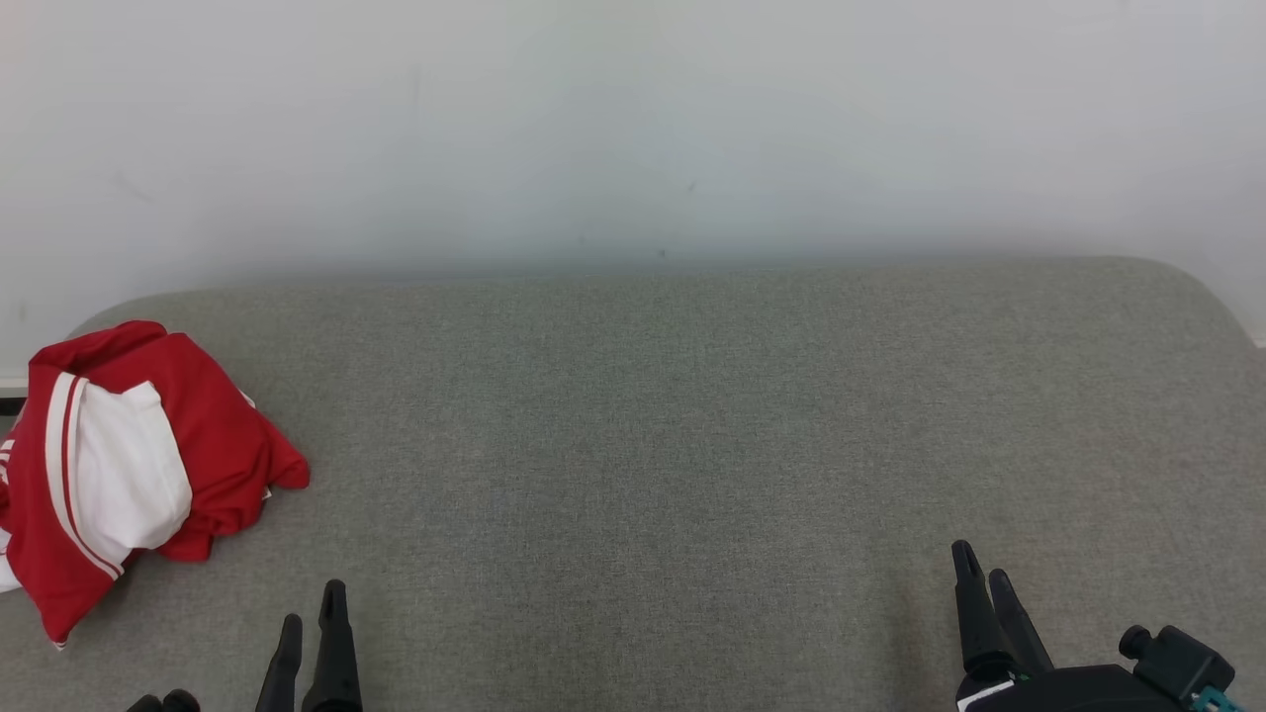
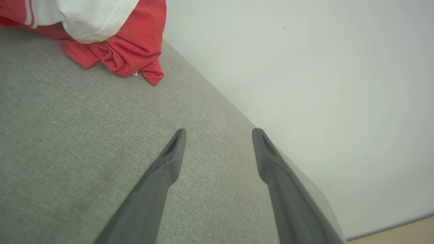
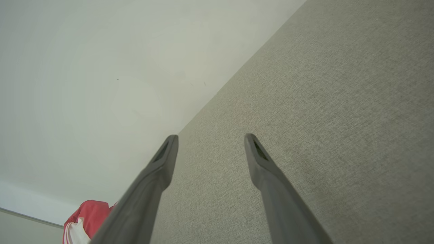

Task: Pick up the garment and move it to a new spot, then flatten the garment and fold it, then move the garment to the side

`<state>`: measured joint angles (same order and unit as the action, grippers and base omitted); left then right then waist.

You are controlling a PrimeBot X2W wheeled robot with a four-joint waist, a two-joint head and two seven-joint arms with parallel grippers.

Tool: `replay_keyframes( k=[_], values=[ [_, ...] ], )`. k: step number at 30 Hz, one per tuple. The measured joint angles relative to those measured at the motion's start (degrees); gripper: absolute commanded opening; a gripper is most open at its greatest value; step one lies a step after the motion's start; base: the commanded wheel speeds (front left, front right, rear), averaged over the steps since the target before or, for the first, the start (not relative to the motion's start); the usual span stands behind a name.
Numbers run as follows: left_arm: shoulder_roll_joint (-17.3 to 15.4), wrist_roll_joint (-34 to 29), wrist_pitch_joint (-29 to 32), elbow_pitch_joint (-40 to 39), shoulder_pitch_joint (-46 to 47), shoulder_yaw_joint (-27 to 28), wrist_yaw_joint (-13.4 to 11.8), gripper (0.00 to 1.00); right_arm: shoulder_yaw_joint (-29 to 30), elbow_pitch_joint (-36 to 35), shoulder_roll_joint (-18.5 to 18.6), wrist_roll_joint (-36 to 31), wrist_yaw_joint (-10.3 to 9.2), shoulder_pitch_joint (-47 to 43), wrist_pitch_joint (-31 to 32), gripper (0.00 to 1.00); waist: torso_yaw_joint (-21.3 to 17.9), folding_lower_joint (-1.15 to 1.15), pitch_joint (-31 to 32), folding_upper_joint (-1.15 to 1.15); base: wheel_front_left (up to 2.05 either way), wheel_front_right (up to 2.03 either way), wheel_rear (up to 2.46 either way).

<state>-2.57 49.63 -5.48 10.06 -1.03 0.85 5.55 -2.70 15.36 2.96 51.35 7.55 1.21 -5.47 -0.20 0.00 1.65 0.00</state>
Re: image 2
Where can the red jersey with white sleeves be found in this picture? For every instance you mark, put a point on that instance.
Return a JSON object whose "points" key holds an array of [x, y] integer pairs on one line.
{"points": [[135, 44]]}

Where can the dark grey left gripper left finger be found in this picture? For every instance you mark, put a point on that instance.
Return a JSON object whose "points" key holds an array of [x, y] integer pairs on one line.
{"points": [[149, 203]]}

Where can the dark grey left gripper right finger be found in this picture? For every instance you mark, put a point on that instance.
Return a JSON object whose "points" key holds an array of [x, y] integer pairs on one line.
{"points": [[291, 203]]}

